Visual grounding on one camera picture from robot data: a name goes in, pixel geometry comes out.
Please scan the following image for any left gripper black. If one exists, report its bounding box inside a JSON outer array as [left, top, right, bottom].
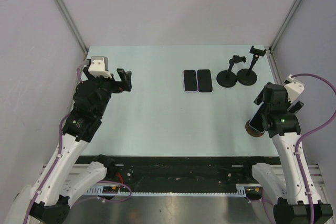
[[83, 67, 131, 116]]

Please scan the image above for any phone with light blue case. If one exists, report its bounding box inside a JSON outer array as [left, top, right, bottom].
[[248, 104, 265, 133]]

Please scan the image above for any brown round phone stand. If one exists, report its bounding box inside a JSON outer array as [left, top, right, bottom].
[[245, 120, 264, 137]]

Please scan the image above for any black phone stand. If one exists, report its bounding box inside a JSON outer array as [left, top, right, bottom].
[[216, 55, 246, 88], [237, 46, 267, 86]]

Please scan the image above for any phone with lilac case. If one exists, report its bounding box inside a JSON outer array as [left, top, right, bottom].
[[183, 70, 198, 92]]

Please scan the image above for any phone with black case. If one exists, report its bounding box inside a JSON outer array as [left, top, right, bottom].
[[197, 69, 213, 93]]

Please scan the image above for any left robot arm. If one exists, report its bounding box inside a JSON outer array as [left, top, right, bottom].
[[22, 67, 132, 223]]

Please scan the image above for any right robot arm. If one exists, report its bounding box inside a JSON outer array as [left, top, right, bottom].
[[242, 79, 333, 223]]

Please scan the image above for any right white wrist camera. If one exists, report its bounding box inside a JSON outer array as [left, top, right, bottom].
[[284, 74, 305, 103]]

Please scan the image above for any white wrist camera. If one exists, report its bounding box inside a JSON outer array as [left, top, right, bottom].
[[88, 56, 112, 78], [284, 74, 305, 103]]

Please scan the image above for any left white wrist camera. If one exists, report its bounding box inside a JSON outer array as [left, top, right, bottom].
[[88, 56, 112, 78]]

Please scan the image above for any white cable duct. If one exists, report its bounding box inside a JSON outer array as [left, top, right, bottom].
[[83, 185, 246, 198]]

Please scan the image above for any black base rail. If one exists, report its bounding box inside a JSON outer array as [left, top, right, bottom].
[[76, 155, 281, 193]]

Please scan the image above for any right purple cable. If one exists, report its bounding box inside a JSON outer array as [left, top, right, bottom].
[[262, 73, 336, 224]]

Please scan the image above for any purple cable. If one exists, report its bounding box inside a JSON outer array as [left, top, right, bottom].
[[23, 60, 132, 224], [262, 73, 336, 224]]

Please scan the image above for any left aluminium frame post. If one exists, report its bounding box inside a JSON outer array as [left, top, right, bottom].
[[54, 0, 88, 56]]

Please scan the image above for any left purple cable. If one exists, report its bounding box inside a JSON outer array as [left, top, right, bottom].
[[23, 60, 132, 224]]

